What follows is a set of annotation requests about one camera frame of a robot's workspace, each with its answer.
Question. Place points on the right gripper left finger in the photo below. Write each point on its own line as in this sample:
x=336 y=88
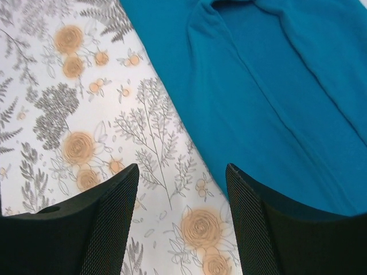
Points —
x=85 y=234

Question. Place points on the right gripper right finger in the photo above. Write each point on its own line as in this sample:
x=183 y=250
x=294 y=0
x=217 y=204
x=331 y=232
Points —
x=278 y=235

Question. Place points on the blue t shirt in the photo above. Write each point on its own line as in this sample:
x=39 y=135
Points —
x=277 y=88

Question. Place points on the floral table mat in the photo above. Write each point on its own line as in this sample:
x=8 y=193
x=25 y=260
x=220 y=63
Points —
x=80 y=101

